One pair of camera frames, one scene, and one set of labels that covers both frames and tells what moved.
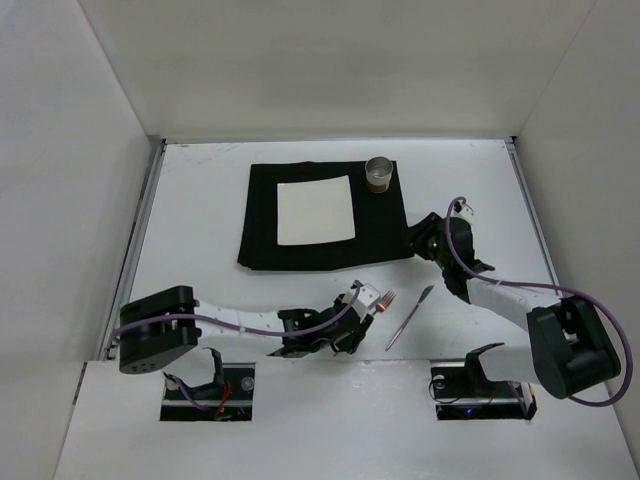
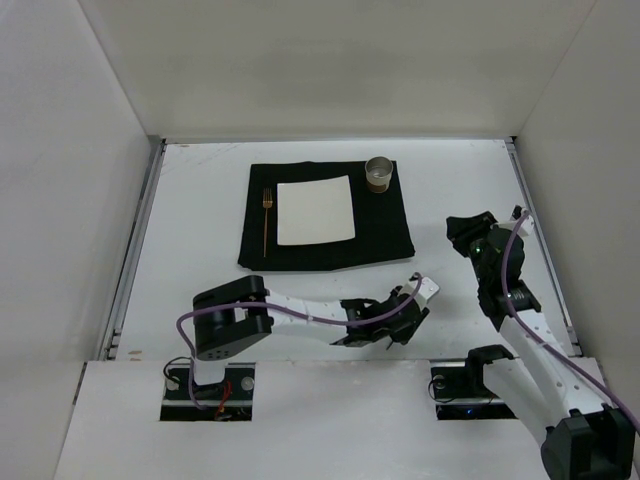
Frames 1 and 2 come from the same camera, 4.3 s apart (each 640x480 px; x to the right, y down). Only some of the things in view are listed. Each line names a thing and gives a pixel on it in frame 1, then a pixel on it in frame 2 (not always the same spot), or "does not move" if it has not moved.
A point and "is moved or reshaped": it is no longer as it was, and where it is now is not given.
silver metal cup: x=378 y=172 does not move
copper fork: x=385 y=302 is moved or reshaped
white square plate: x=315 y=211 does not move
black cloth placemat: x=379 y=220 does not move
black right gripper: x=424 y=234 → x=470 y=228
